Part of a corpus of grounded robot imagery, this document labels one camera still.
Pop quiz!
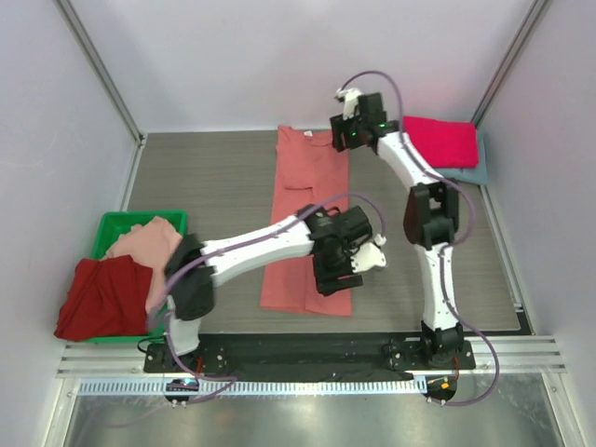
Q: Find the folded grey-blue t shirt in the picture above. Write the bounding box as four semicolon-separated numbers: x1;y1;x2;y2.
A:
438;132;488;186

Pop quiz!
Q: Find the aluminium corner post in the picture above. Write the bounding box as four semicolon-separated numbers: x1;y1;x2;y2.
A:
54;0;143;146
471;0;552;128

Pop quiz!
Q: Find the dark red t shirt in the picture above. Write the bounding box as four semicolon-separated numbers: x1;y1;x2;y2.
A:
54;255;153;342

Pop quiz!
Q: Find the slotted cable duct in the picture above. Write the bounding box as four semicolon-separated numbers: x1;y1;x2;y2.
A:
78;376;427;397

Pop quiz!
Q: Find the coral pink t shirt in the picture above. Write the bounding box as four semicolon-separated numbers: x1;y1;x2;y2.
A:
260;126;352;317

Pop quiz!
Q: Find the pale pink t shirt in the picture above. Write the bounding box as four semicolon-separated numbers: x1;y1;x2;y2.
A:
103;217;183;313

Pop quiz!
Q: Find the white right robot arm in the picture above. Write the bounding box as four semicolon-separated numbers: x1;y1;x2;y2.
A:
330;88;464;369

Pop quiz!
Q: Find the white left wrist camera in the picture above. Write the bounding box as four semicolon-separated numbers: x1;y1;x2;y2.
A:
350;234;387;274

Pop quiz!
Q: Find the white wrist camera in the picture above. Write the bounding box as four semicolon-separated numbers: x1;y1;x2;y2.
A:
334;88;362;120
350;234;387;274

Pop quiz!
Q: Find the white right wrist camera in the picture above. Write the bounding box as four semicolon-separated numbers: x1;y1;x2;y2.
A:
334;88;362;120

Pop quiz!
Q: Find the left aluminium corner post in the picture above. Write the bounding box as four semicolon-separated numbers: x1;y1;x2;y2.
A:
54;0;143;146

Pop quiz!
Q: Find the folded magenta t shirt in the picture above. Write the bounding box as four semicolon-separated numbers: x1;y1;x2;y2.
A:
403;115;480;169

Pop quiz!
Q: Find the green plastic bin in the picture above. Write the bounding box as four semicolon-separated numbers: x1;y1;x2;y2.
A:
83;210;187;344

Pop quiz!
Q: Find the right aluminium corner post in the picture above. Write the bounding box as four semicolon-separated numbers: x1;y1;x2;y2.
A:
471;0;552;128

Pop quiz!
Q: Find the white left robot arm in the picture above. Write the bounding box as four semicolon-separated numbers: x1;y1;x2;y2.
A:
164;205;386;373

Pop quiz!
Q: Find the aluminium frame rail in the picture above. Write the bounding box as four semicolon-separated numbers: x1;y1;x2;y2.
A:
57;335;566;378

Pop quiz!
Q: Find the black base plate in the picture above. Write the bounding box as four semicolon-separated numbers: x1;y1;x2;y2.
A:
142;332;477;384

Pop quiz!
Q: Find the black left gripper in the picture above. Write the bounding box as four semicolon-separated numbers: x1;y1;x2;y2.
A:
312;241;362;296

